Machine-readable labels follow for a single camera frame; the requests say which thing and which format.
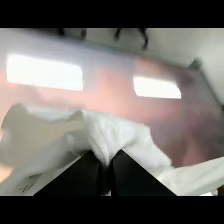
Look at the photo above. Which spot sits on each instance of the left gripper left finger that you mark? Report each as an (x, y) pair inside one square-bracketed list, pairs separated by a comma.
[(80, 180)]

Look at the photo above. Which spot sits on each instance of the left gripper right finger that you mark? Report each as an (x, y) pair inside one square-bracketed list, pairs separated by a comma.
[(136, 180)]

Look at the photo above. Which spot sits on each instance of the white garment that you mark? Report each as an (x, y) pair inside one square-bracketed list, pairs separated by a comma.
[(110, 136)]

